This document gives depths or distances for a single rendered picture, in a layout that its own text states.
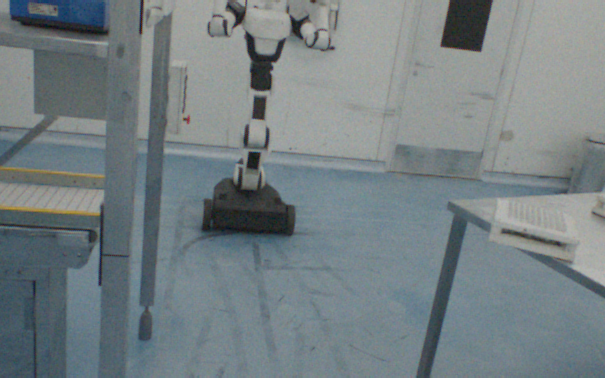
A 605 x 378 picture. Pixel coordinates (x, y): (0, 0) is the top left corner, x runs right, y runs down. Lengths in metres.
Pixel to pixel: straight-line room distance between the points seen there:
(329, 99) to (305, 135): 0.39
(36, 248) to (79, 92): 0.40
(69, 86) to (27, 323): 0.61
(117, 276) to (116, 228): 0.12
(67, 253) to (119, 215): 0.19
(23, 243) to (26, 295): 0.17
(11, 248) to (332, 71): 4.11
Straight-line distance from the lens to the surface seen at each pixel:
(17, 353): 1.75
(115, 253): 1.42
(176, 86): 2.28
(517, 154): 6.12
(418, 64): 5.45
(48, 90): 1.62
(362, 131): 5.48
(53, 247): 1.52
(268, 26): 3.64
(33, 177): 1.76
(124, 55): 1.29
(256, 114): 3.73
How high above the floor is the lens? 1.51
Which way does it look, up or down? 19 degrees down
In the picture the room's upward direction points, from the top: 8 degrees clockwise
